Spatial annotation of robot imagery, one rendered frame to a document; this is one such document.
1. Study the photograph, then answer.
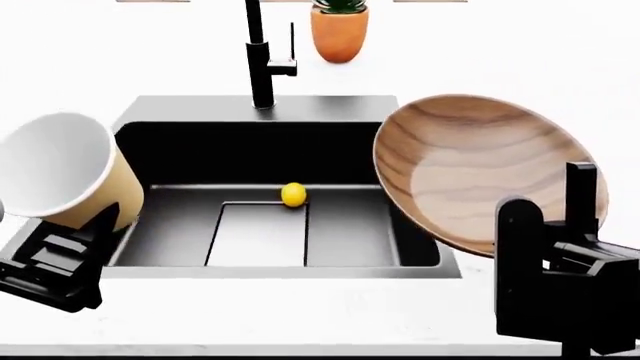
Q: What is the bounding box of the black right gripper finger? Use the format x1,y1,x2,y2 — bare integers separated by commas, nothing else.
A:
493,195,545,339
565,161,600,243

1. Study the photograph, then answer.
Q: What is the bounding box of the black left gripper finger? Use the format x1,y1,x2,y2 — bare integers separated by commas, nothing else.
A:
74,201,122,249

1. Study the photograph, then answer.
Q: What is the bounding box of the black tall kitchen faucet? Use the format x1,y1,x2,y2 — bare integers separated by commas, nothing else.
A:
243,0,299,111

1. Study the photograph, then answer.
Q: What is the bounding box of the green potted plant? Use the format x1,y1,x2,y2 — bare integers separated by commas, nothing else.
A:
312,0,370,15

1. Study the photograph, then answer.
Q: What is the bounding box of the wooden grain bowl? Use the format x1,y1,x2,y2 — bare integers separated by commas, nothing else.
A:
372,93,610,259

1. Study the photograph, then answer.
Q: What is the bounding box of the yellow lemon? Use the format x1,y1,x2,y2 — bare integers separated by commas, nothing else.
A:
280,181,308,209

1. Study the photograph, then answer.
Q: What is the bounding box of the black rectangular kitchen sink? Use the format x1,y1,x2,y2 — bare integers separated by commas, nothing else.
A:
0,94,463,280

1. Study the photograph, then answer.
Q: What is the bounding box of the orange ceramic plant pot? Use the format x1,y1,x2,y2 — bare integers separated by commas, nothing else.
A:
309,6,371,64

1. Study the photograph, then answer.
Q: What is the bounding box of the tan paper cup white inside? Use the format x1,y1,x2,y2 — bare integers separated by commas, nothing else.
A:
0,111,146,233

